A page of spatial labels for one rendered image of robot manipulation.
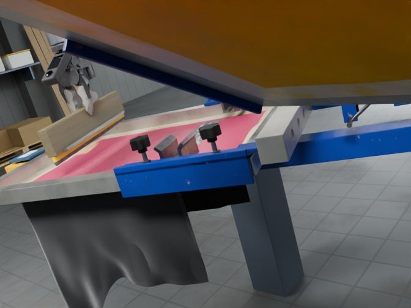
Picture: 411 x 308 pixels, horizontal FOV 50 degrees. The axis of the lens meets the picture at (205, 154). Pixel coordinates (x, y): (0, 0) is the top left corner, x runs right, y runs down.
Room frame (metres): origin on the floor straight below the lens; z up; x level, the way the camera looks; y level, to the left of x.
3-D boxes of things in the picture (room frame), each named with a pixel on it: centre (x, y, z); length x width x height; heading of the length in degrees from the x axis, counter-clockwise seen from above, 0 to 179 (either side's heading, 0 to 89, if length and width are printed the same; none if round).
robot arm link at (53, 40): (1.31, 0.30, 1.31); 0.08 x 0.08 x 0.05
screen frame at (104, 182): (1.22, 0.15, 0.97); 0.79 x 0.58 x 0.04; 65
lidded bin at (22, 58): (7.78, 2.62, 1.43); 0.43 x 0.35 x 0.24; 135
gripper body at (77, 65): (1.32, 0.30, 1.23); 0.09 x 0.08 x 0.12; 155
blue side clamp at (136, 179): (0.86, 0.05, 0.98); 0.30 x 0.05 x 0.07; 65
